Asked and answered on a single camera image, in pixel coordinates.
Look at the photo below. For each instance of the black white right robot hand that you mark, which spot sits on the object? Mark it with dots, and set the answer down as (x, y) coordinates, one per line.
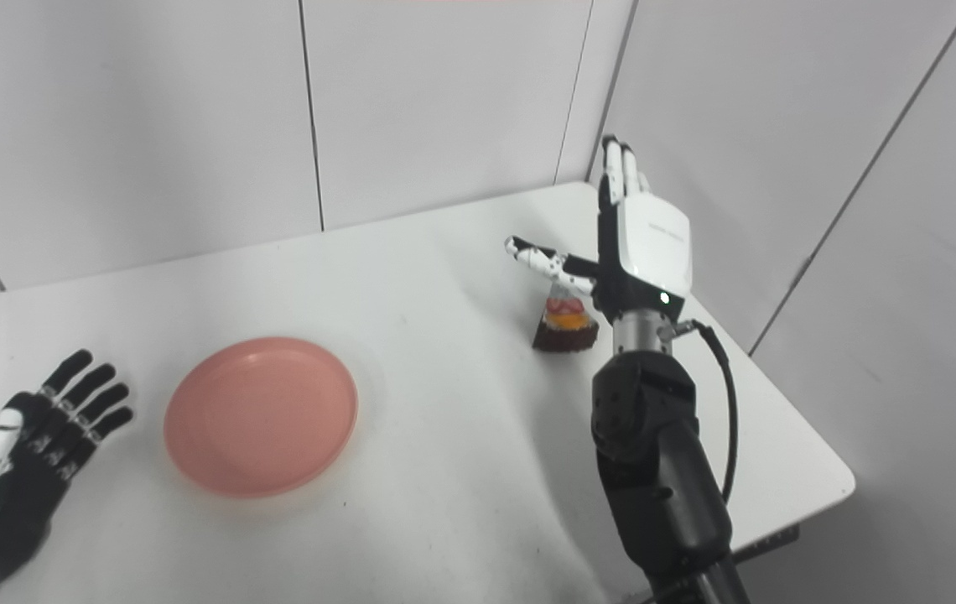
(650, 243)

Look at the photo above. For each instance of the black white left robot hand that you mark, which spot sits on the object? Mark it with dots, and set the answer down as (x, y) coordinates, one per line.
(21, 495)

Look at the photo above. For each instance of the chocolate fruit cake slice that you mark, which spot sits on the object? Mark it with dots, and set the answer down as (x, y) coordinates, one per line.
(566, 335)

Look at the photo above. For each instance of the pink round plate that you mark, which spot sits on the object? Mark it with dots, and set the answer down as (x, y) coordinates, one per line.
(260, 417)

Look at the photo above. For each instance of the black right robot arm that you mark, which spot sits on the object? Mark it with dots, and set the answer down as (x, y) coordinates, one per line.
(654, 461)

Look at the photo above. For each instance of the dark table frame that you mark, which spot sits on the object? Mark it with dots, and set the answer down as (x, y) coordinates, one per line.
(767, 545)

